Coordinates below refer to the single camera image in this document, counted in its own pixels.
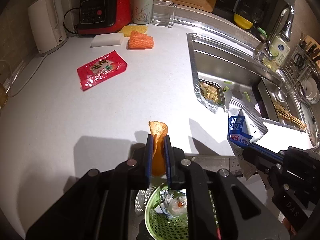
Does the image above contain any stainless steel sink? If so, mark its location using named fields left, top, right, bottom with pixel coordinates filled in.
left=187, top=33, right=319, bottom=147

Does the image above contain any red black rice cooker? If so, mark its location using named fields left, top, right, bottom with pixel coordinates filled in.
left=77, top=0, right=132, bottom=35

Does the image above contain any bundle of bamboo skewers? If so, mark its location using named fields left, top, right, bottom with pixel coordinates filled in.
left=272, top=100, right=307, bottom=132

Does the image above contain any white patterned ceramic cup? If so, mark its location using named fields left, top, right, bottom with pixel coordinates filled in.
left=133, top=0, right=153, bottom=24

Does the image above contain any green perforated trash basket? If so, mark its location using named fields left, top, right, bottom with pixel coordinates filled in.
left=144, top=182, right=222, bottom=240

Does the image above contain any yellow bowl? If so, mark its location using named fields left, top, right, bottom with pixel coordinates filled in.
left=233, top=13, right=253, bottom=30

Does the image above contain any wire dish rack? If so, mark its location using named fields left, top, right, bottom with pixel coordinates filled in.
left=282, top=35, right=319, bottom=105

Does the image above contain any metal food tray with leftovers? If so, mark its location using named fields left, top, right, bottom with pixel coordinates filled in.
left=199, top=80, right=226, bottom=107

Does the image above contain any chrome sink faucet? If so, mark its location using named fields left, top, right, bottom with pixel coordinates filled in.
left=254, top=4, right=295, bottom=61

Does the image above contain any white foam block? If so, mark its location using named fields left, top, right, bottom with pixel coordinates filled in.
left=91, top=33, right=124, bottom=48

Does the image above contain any white electric kettle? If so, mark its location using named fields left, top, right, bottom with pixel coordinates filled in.
left=28, top=0, right=67, bottom=56

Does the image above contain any orange chip piece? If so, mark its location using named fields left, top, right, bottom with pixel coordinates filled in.
left=149, top=121, right=168, bottom=177

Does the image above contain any crumpled foil in basket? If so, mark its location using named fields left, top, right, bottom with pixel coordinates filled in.
left=159, top=189, right=175, bottom=205

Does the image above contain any blue white wipes packet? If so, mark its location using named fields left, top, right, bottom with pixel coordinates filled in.
left=227, top=97, right=268, bottom=180

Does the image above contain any black power cable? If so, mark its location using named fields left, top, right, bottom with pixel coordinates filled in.
left=62, top=6, right=81, bottom=35

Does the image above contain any yellow foam fruit net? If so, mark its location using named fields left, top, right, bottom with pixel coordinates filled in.
left=118, top=25, right=148, bottom=37

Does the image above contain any red snack packet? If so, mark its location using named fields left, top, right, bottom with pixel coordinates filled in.
left=77, top=50, right=127, bottom=91

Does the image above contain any orange foam fruit net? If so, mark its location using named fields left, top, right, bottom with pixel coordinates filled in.
left=129, top=31, right=154, bottom=49

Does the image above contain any dish soap bottle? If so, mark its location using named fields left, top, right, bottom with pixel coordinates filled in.
left=263, top=35, right=290, bottom=72

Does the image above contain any clear glass mug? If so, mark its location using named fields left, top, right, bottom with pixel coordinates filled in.
left=151, top=0, right=177, bottom=28

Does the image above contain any metal spoon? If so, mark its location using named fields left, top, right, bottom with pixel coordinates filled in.
left=264, top=80, right=287, bottom=102

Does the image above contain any clear plastic wrap in basket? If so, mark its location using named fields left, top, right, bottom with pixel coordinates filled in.
left=153, top=193, right=187, bottom=218

